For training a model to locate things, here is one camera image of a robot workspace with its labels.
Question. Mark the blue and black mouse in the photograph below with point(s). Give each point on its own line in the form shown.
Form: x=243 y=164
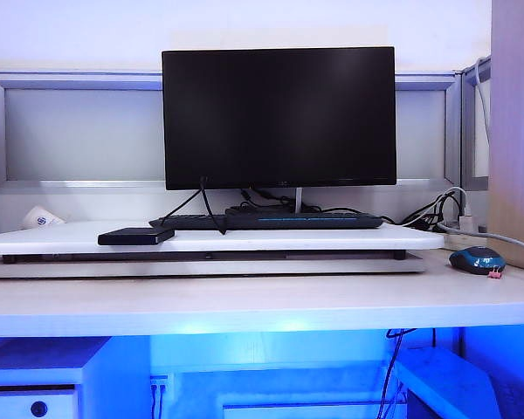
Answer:
x=476 y=262

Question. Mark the black portable hard drive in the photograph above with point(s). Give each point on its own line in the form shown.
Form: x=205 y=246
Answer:
x=131 y=237

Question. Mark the light wooden cabinet panel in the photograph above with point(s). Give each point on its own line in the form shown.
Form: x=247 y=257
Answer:
x=515 y=131

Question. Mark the white power strip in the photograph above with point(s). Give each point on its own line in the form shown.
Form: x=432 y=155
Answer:
x=463 y=238

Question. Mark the grey desk partition frame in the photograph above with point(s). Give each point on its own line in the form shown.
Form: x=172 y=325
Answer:
x=83 y=131

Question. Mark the grey desk riser base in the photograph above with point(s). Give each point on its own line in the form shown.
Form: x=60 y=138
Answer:
x=201 y=267

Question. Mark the black keyboard with blue stripe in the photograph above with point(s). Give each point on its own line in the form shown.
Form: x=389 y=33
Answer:
x=288 y=221

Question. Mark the pink binder clip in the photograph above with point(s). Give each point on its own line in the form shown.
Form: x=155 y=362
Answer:
x=494 y=275

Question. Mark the white computer tower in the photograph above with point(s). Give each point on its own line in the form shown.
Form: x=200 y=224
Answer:
x=441 y=379

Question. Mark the white drawer cabinet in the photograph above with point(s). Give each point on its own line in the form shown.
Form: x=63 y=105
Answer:
x=35 y=371

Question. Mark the silver monitor stand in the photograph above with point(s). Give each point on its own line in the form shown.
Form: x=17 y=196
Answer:
x=299 y=201

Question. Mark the white desk riser board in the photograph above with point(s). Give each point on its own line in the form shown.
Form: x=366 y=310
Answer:
x=266 y=241

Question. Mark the black computer monitor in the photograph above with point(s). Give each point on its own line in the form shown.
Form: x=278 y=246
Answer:
x=279 y=118

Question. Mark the white charger plug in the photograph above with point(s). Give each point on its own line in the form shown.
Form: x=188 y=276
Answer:
x=467 y=219

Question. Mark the white wall socket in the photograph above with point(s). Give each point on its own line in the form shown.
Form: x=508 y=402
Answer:
x=159 y=382

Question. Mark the white paper cup blue logo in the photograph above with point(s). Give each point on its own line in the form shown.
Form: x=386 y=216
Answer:
x=41 y=217

